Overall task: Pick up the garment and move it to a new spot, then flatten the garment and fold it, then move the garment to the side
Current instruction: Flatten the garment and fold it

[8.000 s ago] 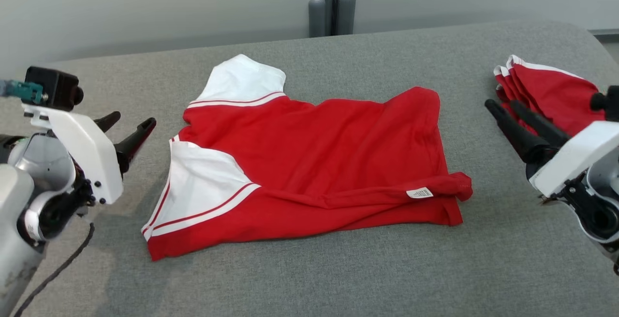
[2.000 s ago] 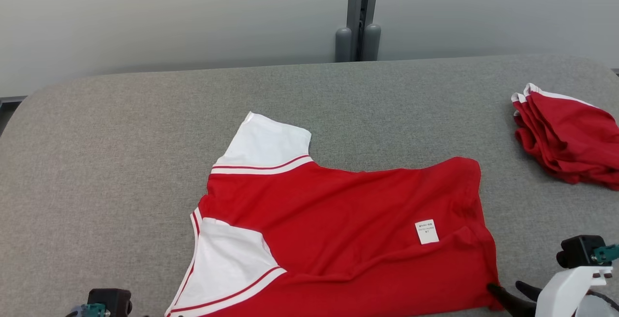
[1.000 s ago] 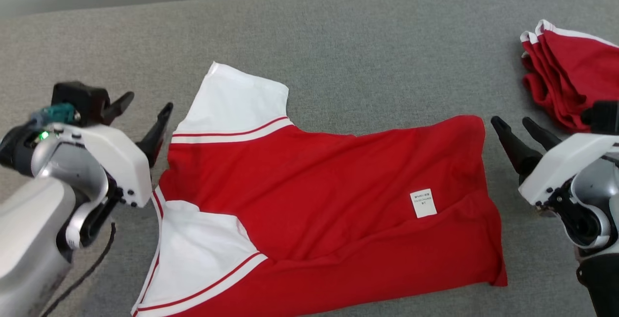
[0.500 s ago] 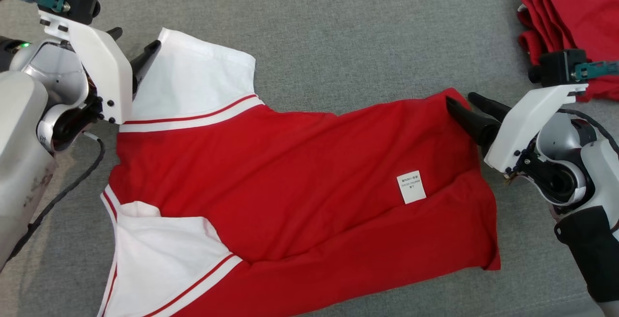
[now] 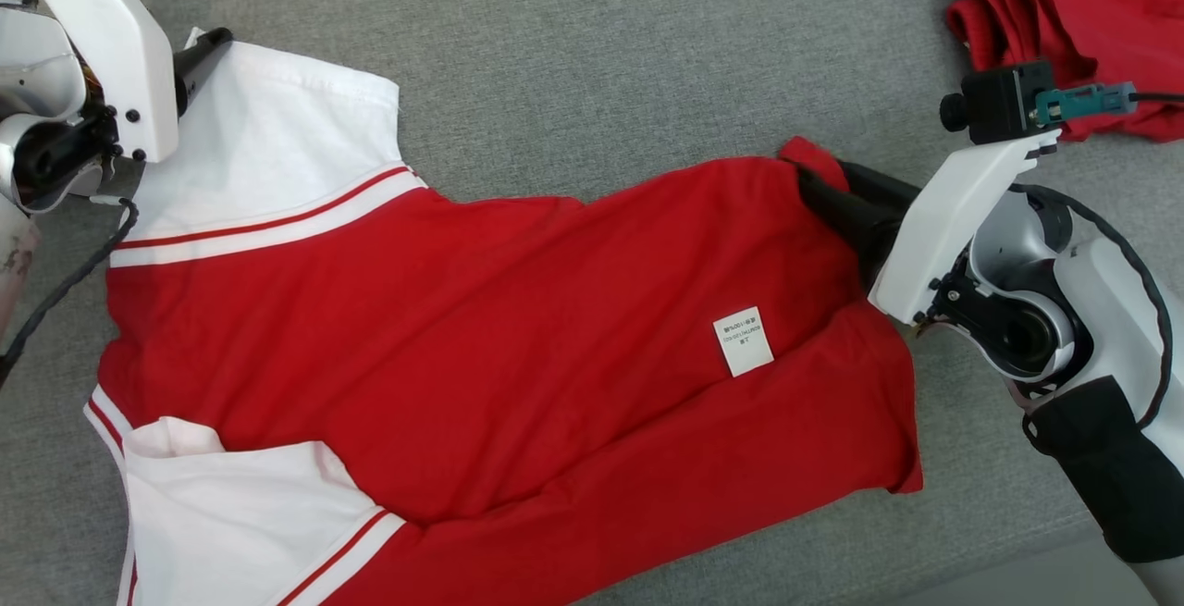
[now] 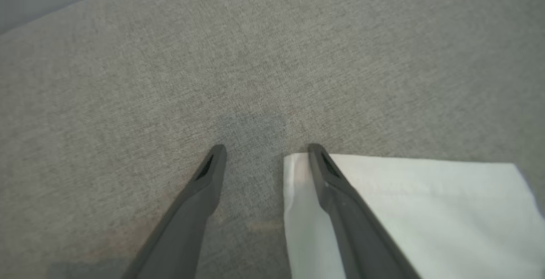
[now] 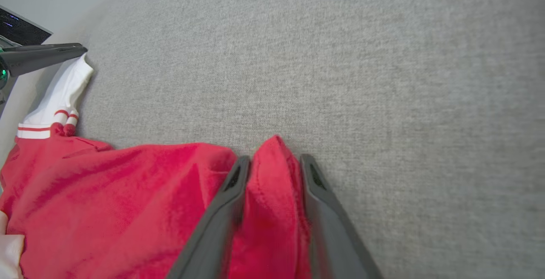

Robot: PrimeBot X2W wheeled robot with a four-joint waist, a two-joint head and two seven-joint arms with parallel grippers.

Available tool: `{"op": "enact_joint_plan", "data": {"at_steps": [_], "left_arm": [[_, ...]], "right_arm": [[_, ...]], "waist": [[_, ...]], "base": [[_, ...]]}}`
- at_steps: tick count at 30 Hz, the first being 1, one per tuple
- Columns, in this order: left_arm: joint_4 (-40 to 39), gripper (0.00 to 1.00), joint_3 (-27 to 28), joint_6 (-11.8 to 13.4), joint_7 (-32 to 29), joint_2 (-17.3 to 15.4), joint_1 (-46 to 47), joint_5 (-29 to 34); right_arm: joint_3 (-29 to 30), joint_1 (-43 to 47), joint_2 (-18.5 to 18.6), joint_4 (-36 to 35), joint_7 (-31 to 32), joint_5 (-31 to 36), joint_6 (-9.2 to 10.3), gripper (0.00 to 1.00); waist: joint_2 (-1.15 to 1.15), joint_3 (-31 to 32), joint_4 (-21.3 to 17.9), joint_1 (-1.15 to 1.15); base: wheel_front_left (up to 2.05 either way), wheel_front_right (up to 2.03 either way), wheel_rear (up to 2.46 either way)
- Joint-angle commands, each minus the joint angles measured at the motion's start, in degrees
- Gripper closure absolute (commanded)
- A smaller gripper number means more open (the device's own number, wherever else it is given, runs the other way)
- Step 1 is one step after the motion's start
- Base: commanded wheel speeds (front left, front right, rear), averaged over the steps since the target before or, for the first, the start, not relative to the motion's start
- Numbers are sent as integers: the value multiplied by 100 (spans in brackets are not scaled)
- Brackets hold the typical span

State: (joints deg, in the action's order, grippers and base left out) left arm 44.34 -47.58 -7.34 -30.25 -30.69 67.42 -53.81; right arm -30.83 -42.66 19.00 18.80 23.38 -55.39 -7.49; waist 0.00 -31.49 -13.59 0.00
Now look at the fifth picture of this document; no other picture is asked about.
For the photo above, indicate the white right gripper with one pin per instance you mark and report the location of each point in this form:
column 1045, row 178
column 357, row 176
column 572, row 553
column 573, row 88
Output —
column 943, row 227

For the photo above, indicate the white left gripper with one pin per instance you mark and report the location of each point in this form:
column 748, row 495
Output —
column 129, row 60

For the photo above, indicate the red shorts with white stripe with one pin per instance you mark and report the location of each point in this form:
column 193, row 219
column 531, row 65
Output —
column 1091, row 5

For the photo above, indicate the red T-shirt with white sleeves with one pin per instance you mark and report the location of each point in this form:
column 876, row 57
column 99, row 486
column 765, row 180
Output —
column 462, row 338

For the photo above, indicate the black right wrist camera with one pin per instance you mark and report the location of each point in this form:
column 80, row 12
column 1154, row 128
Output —
column 999, row 102

